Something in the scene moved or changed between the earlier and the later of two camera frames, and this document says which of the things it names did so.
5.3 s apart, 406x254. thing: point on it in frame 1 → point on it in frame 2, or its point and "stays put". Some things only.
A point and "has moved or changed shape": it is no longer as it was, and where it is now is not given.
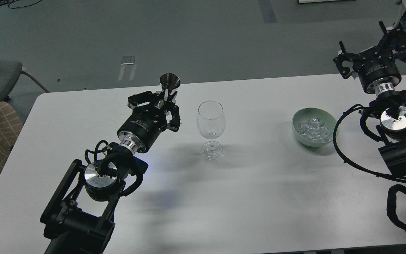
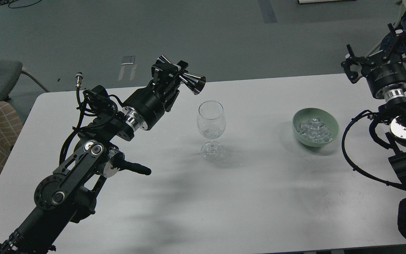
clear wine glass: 211,122 stays put
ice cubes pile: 314,130 stays put
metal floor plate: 128,60 stays put
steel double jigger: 169,81 has moved or changed shape
